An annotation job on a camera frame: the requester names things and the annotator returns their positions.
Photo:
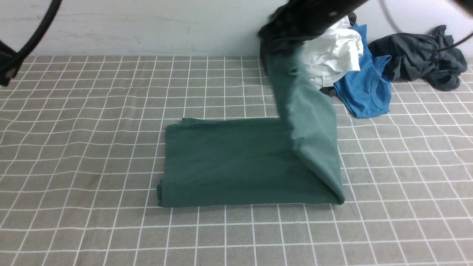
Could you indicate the dark grey crumpled garment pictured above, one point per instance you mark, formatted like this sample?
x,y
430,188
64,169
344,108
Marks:
x,y
427,57

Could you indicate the blue t-shirt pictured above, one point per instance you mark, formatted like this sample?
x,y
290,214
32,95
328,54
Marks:
x,y
366,93

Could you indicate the black garment under white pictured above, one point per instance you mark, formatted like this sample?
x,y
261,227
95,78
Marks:
x,y
330,90

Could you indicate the grey checkered tablecloth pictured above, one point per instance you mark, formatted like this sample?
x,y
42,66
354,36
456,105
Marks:
x,y
82,150

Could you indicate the white crumpled garment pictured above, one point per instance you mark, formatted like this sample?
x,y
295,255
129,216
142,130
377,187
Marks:
x,y
330,56

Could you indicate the green long-sleeve top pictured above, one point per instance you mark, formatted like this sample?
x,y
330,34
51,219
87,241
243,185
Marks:
x,y
292,158

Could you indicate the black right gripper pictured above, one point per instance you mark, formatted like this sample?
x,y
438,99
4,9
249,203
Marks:
x,y
298,21

